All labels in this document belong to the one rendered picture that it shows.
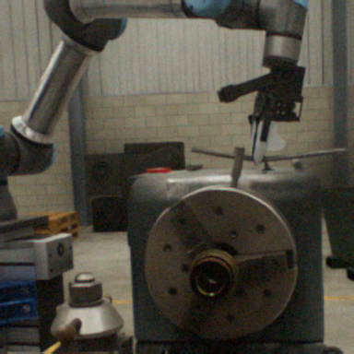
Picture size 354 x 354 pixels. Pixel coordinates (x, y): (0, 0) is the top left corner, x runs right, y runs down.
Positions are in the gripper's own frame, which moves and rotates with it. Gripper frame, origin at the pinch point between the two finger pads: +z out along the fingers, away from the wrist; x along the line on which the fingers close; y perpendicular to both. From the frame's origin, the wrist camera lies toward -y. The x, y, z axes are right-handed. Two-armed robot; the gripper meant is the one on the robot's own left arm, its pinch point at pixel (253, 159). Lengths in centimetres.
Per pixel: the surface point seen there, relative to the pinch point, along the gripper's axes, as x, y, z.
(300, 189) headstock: 6.3, 13.5, 5.4
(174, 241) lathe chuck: -1.0, -14.2, 18.9
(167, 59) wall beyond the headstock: 1017, 106, -130
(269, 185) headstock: 9.1, 7.3, 5.7
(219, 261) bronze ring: -17.2, -8.4, 18.6
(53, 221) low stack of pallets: 750, -56, 149
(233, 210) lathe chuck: -4.6, -3.9, 10.7
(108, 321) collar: -58, -30, 18
